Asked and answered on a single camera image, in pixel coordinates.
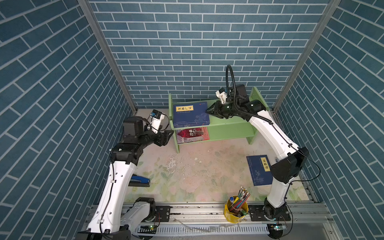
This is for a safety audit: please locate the aluminium corner post left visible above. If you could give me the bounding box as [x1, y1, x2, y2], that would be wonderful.
[78, 0, 138, 115]

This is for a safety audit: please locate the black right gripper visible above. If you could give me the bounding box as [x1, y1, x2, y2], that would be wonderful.
[204, 100, 239, 120]

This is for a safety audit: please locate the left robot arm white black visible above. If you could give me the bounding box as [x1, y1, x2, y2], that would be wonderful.
[75, 110, 174, 240]

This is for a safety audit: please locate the black corrugated cable right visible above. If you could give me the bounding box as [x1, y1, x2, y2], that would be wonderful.
[225, 64, 274, 125]

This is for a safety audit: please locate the blue stapler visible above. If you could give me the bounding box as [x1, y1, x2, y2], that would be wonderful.
[129, 175, 151, 188]

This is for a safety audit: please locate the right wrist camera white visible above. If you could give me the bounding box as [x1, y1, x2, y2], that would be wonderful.
[216, 88, 228, 105]

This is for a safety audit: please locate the aluminium corner post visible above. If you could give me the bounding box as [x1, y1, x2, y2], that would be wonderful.
[78, 0, 138, 115]
[273, 0, 341, 113]

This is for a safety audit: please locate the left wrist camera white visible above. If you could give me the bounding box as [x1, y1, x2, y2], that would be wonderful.
[150, 110, 165, 131]

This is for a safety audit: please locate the blue book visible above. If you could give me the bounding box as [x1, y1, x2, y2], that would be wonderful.
[247, 155, 273, 187]
[173, 102, 210, 128]

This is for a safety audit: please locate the aluminium corner post right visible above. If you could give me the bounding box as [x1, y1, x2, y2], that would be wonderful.
[273, 0, 341, 113]

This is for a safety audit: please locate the red pink Hamlet book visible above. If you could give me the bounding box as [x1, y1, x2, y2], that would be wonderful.
[176, 127, 210, 144]

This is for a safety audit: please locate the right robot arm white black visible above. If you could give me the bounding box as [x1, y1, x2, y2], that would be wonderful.
[206, 85, 309, 220]

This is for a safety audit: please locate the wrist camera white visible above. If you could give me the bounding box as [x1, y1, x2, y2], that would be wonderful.
[216, 88, 228, 105]
[150, 110, 165, 131]

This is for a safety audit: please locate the yellow pen cup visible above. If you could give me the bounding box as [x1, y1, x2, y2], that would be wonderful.
[224, 196, 249, 224]

